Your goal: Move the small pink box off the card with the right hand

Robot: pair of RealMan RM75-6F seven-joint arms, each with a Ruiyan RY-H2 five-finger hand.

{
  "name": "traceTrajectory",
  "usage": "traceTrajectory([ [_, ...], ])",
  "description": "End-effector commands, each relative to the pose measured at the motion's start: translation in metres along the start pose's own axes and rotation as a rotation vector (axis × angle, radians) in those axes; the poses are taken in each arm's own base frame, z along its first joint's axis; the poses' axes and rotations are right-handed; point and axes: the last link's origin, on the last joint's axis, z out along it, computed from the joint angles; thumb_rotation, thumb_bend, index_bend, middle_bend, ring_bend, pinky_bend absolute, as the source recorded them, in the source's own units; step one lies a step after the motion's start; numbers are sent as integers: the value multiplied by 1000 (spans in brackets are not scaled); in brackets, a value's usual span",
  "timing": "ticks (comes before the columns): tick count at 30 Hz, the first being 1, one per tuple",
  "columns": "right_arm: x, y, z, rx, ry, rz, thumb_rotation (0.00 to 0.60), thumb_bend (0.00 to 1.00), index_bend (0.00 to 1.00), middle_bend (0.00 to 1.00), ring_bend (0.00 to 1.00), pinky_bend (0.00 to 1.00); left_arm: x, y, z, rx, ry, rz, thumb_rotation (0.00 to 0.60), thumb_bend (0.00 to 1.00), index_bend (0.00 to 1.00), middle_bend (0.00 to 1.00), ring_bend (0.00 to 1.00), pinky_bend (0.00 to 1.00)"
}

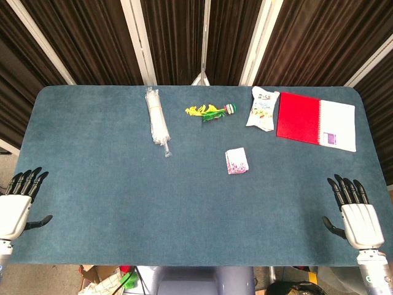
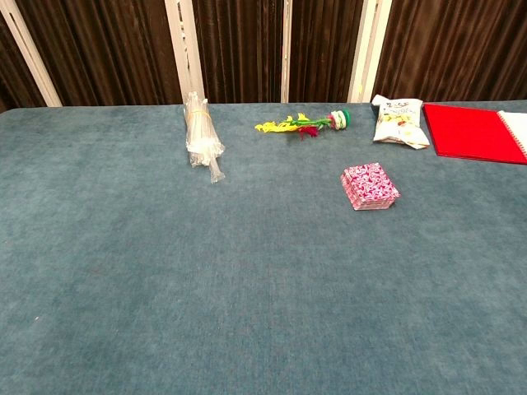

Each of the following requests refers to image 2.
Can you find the pink patterned small packet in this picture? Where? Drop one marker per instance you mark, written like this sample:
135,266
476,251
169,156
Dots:
370,185

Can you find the clear plastic straw bundle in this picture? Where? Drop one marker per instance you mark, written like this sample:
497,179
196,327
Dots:
199,136

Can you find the teal table cloth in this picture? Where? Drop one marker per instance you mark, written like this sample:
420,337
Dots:
206,267

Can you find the yellow green feather shuttlecock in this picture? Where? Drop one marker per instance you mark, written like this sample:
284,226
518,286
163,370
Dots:
341,118

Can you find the white snack bag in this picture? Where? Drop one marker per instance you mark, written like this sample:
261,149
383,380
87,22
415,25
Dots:
397,123

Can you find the dark brown curtain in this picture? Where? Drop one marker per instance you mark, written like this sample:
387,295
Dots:
115,49

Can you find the red spiral notebook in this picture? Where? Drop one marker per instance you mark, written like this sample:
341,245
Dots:
465,131

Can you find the white frame post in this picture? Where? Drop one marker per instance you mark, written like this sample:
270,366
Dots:
183,41
286,49
29,53
367,49

